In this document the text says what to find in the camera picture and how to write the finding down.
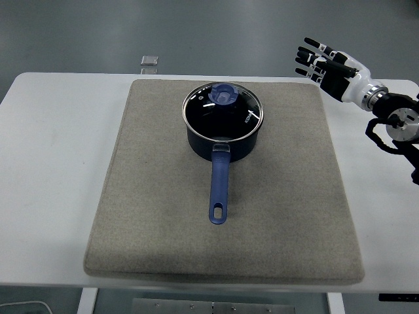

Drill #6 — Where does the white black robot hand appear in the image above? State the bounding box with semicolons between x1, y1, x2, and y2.
294;36;376;107

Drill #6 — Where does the glass pot lid blue knob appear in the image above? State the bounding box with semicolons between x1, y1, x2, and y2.
181;82;265;144

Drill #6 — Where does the dark blue saucepan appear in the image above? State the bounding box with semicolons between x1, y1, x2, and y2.
185;114;263;226

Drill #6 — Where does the black table control panel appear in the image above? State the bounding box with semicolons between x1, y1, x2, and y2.
378;293;419;302

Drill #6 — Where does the white table leg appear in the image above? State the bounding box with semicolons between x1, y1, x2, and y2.
326;292;346;314
77;287;98;314

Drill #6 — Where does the beige fabric mat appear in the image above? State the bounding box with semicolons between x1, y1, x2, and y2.
83;78;366;285

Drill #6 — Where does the grey metal plate with screws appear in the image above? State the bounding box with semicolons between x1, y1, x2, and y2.
132;298;295;314

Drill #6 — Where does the white cable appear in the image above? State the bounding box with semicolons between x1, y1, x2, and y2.
0;300;52;314

